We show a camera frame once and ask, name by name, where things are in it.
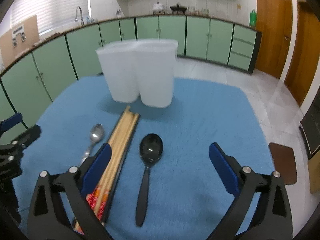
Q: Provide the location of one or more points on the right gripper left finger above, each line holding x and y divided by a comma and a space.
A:
47, 217

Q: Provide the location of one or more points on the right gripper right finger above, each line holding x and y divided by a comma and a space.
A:
272, 218

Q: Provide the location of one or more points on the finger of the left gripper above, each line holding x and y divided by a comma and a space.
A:
27, 137
10, 122

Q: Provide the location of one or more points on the silver metal spoon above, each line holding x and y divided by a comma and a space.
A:
97, 133

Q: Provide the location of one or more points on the black plastic spoon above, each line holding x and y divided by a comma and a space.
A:
151, 149

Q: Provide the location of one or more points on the green lower kitchen cabinets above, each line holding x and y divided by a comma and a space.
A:
37, 77

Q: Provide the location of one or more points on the brown wooden stool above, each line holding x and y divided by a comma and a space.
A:
284, 162

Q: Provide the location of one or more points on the cardboard panel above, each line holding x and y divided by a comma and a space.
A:
18, 39

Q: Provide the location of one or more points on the black glass cabinet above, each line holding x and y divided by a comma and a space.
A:
309, 126

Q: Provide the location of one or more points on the blue table mat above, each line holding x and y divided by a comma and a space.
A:
187, 199

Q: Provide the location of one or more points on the chrome sink faucet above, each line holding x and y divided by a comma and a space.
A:
79, 16

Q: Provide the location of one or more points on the window blinds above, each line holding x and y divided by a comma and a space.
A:
50, 13

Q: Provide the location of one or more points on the white double utensil holder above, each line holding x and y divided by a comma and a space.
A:
142, 68

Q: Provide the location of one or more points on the wooden door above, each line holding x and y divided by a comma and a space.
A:
305, 55
274, 20

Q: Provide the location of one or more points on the white cooking pot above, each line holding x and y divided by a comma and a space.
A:
158, 9

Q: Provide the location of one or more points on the black wok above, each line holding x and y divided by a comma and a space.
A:
178, 9

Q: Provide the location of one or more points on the green bottle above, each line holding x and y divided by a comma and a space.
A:
253, 19

